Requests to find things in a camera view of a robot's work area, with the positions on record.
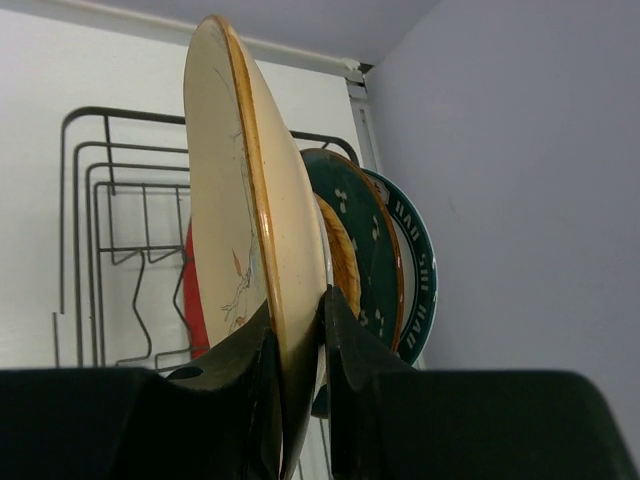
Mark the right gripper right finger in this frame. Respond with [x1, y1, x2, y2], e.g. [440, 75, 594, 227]
[322, 288, 639, 479]

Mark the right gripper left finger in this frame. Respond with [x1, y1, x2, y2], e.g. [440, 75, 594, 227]
[1, 306, 281, 479]

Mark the red and teal floral plate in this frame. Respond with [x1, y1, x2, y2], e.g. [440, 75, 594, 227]
[183, 225, 210, 359]

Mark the white plate teal lettered rim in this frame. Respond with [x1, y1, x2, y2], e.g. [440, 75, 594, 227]
[364, 170, 438, 365]

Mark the beige bird branch plate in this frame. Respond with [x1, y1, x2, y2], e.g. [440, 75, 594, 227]
[182, 13, 332, 381]

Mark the dark teal blossom plate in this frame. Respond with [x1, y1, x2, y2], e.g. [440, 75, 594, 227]
[301, 148, 404, 351]

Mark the orange woven basket plate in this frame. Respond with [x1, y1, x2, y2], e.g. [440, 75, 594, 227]
[315, 194, 361, 317]

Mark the black wire dish rack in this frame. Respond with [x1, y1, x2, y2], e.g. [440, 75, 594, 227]
[52, 104, 361, 374]

